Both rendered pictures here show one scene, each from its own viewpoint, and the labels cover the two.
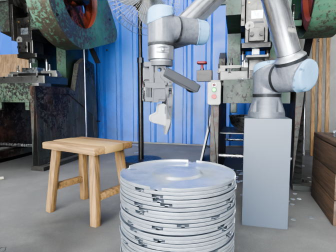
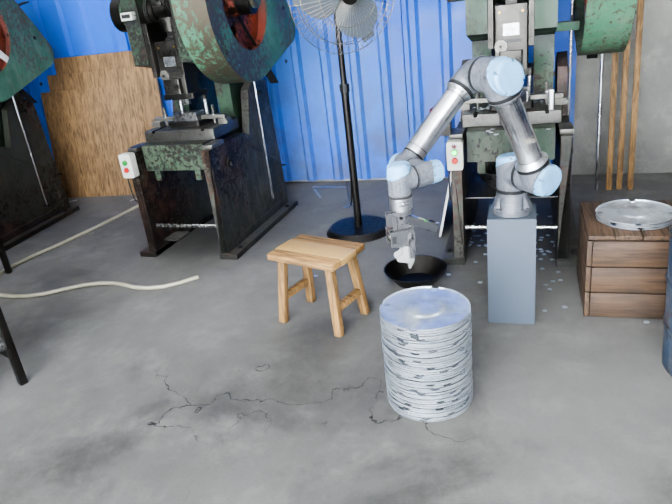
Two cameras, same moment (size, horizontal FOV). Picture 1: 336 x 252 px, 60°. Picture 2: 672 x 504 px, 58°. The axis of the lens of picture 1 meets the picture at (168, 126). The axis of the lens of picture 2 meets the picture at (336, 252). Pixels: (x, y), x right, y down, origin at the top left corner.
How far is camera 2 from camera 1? 1.26 m
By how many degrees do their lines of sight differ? 18
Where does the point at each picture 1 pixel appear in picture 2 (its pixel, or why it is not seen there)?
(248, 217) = (495, 315)
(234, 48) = not seen: hidden behind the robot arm
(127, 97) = (317, 111)
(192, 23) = (428, 172)
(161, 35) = (401, 193)
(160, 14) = (399, 176)
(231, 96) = (478, 153)
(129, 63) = (314, 55)
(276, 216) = (523, 313)
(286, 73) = (527, 181)
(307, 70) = (547, 178)
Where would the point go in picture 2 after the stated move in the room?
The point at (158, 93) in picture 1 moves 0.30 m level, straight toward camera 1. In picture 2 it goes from (402, 239) to (412, 279)
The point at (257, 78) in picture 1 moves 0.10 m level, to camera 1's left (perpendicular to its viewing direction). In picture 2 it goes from (499, 174) to (472, 176)
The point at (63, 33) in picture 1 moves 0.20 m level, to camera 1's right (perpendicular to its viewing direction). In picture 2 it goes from (235, 73) to (275, 69)
